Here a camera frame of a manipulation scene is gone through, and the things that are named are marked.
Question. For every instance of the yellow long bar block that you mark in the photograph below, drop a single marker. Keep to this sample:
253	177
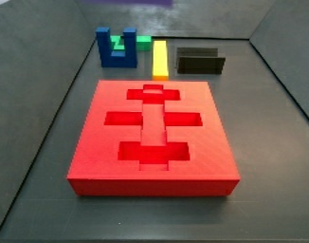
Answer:
160	61

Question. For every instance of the blue U-shaped block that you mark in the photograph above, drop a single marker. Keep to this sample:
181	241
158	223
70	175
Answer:
118	58

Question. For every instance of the purple U-shaped block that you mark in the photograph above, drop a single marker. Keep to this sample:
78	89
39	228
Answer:
166	3

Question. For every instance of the red puzzle board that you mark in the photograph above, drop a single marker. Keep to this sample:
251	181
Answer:
152	142

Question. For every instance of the black angle fixture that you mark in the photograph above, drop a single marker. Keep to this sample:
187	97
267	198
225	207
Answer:
199	60

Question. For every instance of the green zigzag block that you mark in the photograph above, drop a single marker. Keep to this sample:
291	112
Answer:
144	43

